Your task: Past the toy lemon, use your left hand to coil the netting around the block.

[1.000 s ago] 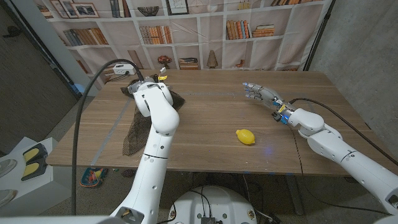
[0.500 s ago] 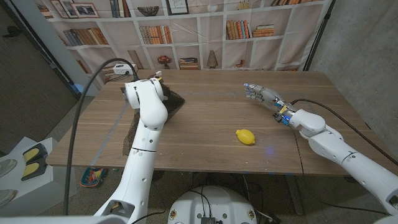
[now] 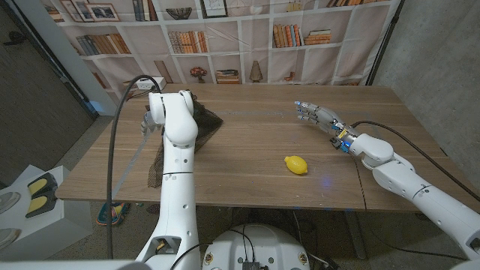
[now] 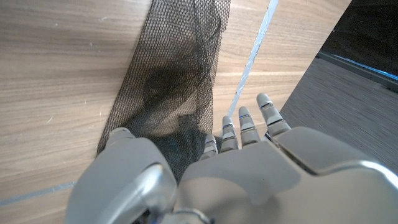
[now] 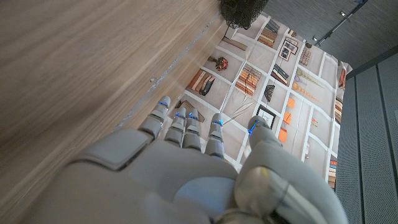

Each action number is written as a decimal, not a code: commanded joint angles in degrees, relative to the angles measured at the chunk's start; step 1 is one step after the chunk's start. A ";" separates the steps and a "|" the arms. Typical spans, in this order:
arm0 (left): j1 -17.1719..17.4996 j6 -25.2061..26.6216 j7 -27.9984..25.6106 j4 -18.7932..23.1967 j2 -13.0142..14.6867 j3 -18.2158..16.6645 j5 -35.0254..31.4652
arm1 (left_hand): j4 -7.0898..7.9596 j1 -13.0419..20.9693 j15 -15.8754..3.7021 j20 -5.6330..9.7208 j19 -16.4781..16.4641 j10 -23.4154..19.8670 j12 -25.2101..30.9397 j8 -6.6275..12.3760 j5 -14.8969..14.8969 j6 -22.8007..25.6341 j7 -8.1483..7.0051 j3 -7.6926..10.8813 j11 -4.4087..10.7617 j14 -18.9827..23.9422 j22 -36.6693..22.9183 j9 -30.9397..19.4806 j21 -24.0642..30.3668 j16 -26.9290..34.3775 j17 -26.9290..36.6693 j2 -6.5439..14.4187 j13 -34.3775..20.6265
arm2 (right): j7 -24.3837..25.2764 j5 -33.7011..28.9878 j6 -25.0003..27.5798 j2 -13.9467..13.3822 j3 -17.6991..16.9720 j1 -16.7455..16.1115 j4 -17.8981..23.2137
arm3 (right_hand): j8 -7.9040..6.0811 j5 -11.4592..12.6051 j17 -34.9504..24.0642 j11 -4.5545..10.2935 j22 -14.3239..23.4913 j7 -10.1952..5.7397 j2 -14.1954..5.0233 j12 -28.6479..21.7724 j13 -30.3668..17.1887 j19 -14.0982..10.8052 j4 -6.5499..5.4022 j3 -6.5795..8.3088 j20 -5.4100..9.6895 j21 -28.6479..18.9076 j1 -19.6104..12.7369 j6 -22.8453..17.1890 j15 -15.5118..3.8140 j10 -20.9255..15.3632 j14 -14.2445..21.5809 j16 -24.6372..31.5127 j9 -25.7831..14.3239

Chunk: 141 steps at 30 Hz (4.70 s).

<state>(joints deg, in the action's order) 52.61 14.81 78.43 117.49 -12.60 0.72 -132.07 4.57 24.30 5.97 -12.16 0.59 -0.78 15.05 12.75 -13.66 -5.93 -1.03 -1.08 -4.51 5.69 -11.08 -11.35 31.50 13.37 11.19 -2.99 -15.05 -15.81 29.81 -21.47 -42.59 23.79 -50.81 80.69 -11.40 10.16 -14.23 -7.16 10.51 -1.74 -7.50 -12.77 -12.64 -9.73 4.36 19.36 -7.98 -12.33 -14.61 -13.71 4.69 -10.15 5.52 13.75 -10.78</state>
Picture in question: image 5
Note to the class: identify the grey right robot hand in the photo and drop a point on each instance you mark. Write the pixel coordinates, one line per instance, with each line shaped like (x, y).
(155, 180)

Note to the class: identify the dark mesh netting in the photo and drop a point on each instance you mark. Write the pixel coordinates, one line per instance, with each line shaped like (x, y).
(242, 12)

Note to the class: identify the printed bookshelf backdrop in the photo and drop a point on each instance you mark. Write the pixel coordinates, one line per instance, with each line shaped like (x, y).
(304, 93)

